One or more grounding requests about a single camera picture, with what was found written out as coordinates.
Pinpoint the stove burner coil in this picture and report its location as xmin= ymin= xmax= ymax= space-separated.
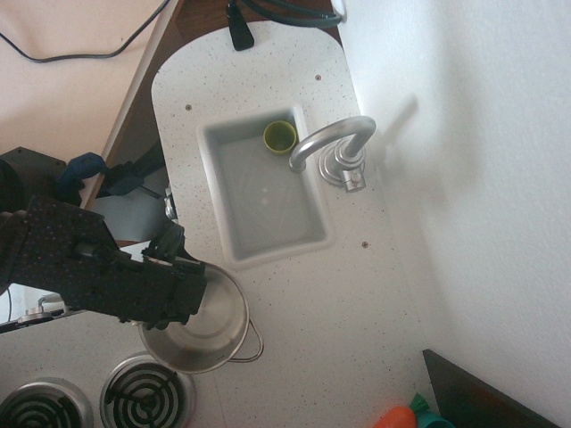
xmin=1 ymin=377 xmax=94 ymax=428
xmin=99 ymin=352 xmax=196 ymax=428

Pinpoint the silver metal pot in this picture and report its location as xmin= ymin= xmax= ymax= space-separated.
xmin=139 ymin=263 xmax=264 ymax=375

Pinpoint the right stove burner coil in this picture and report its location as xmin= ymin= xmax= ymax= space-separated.
xmin=99 ymin=352 xmax=196 ymax=428

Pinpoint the dark green hose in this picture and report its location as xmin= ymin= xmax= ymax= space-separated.
xmin=243 ymin=0 xmax=347 ymax=29

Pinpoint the silver curved faucet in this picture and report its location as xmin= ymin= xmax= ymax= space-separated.
xmin=289 ymin=116 xmax=377 ymax=193

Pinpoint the black cable on floor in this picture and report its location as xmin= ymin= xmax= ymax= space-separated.
xmin=0 ymin=0 xmax=173 ymax=64

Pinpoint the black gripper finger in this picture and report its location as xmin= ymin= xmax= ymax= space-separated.
xmin=142 ymin=222 xmax=205 ymax=272

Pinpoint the black clamp handle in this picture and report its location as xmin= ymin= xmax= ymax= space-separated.
xmin=226 ymin=1 xmax=254 ymax=52

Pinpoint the orange toy carrot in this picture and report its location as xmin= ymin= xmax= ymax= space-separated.
xmin=373 ymin=406 xmax=417 ymax=428

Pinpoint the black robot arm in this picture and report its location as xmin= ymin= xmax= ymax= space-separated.
xmin=1 ymin=147 xmax=207 ymax=329

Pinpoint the left stove burner coil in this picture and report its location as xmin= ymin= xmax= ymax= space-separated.
xmin=1 ymin=377 xmax=94 ymax=428

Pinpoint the grey sink basin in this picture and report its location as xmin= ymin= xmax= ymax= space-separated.
xmin=198 ymin=104 xmax=334 ymax=269

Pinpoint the blue clamp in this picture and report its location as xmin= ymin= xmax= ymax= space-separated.
xmin=55 ymin=152 xmax=107 ymax=206

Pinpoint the green plastic cup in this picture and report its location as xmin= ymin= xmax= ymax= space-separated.
xmin=262 ymin=120 xmax=298 ymax=155

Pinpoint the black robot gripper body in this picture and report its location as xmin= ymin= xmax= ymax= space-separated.
xmin=65 ymin=235 xmax=209 ymax=331

